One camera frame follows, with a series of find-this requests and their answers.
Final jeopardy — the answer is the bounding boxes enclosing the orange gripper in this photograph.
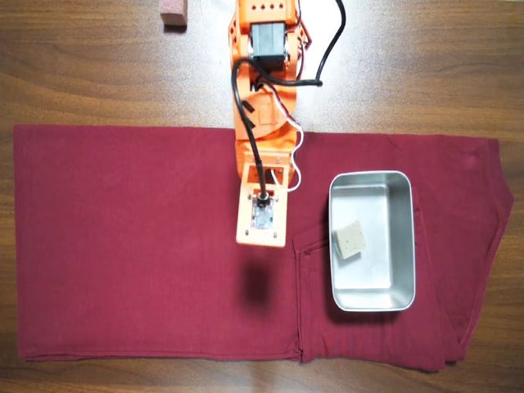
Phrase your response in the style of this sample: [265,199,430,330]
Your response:
[234,137,298,185]

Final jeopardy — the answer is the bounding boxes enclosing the beige speckled cube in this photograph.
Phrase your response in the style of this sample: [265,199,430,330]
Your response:
[334,219,368,260]

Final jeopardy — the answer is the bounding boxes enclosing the pink sponge block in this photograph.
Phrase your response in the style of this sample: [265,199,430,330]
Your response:
[159,0,189,28]

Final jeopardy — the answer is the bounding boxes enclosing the rectangular metal tray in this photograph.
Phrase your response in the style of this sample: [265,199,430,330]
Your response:
[327,169,418,314]

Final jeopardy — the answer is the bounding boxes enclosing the dark red cloth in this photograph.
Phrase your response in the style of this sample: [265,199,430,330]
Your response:
[12,124,515,373]

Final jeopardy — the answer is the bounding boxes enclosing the white servo wire bundle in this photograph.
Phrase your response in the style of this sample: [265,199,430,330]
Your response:
[261,84,305,193]

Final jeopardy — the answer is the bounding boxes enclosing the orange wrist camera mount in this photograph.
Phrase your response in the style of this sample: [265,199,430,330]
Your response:
[235,161,289,248]

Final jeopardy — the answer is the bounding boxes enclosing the red black servo wires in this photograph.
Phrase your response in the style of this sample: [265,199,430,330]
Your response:
[294,0,314,79]

